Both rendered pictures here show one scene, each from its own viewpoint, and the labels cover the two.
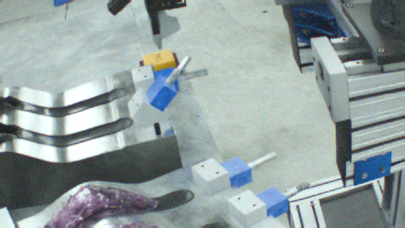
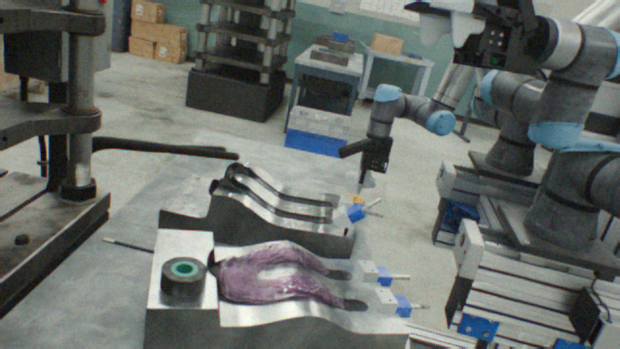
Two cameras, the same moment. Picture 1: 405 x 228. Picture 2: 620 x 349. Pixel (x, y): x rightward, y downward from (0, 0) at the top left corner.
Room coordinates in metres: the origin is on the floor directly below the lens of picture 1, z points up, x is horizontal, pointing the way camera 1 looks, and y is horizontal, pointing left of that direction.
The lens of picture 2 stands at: (0.00, 0.08, 1.43)
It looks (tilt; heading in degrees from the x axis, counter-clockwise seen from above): 20 degrees down; 6
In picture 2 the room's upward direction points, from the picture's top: 12 degrees clockwise
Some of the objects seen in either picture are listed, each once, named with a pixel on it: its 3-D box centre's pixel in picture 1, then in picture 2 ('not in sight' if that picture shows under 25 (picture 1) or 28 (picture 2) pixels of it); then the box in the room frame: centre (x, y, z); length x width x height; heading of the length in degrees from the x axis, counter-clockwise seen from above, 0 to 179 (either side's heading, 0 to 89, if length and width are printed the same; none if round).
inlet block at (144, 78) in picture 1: (170, 80); (360, 210); (1.24, 0.04, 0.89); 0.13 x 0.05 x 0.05; 96
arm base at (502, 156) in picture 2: not in sight; (512, 152); (1.55, -0.39, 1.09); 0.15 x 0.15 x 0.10
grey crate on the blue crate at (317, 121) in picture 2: not in sight; (320, 122); (4.48, 0.56, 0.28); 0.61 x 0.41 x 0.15; 94
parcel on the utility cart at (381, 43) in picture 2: not in sight; (386, 46); (7.24, 0.12, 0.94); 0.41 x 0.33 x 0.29; 101
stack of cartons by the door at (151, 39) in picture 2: not in sight; (159, 32); (7.15, 3.64, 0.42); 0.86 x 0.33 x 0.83; 94
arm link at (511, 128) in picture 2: not in sight; (523, 117); (1.56, -0.39, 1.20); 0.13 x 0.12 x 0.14; 30
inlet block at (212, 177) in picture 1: (240, 171); (384, 276); (0.98, -0.04, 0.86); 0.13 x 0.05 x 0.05; 114
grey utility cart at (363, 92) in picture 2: not in sight; (388, 79); (7.24, -0.05, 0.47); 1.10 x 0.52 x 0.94; 102
